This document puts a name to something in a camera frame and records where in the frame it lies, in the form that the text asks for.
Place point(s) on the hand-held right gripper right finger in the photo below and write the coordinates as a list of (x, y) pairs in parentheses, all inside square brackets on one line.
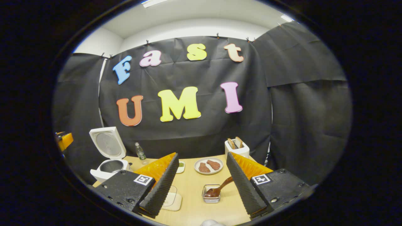
[(243, 188)]

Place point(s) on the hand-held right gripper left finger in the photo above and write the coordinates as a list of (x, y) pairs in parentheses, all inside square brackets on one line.
[(160, 188)]

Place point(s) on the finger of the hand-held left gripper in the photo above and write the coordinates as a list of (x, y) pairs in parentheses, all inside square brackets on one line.
[(66, 140)]

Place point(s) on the dark wooden spoon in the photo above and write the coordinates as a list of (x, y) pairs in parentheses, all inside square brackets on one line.
[(213, 191)]

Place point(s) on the clear square chopstick holder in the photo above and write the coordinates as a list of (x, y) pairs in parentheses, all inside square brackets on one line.
[(205, 199)]

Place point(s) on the white rice cooker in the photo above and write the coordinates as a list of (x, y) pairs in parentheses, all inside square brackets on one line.
[(108, 144)]

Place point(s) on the cream square tray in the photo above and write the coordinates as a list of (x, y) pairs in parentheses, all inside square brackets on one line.
[(172, 202)]

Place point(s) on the white toaster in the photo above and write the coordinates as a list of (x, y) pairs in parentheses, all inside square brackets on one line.
[(238, 152)]

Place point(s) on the brown meat piece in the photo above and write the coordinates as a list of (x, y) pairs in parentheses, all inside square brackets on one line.
[(214, 164), (204, 168)]

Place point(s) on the clear plastic water bottle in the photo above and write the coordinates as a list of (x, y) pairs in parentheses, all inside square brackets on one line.
[(140, 153)]

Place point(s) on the round white plate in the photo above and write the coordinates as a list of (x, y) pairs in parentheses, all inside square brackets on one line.
[(196, 164)]

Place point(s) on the toasted bread slice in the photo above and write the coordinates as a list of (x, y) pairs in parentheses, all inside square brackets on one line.
[(231, 143), (239, 142)]

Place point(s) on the ceiling light panel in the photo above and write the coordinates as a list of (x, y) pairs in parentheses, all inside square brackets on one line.
[(286, 18)]

